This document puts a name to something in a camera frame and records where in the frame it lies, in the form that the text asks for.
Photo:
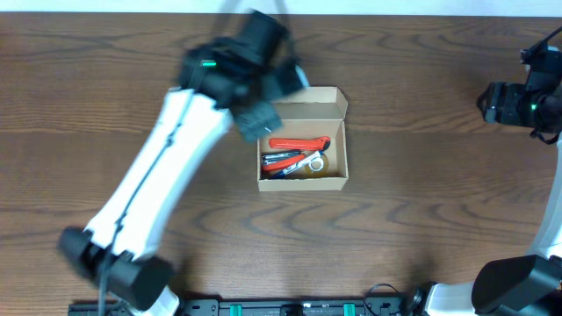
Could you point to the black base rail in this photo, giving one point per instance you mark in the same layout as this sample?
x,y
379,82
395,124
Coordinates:
x,y
384,306

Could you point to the open cardboard box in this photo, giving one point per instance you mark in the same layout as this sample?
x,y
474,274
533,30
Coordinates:
x,y
309,151

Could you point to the yellow clear tape roll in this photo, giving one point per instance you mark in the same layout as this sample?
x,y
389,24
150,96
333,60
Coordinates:
x,y
317,167

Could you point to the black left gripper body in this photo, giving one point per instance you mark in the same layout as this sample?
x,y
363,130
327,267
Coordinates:
x,y
257,111

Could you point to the red stapler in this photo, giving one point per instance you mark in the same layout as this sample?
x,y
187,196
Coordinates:
x,y
278,161

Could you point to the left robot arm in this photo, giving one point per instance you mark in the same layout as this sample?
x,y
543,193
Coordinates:
x,y
228,81

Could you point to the red utility knife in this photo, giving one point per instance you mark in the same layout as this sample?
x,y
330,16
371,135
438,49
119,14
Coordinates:
x,y
317,144

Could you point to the blue whiteboard marker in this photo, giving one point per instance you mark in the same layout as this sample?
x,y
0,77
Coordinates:
x,y
307,161

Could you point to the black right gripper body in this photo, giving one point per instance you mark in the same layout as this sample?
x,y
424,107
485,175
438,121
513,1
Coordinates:
x,y
521,105

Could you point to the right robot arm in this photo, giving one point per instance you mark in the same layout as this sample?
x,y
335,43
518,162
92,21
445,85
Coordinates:
x,y
529,283

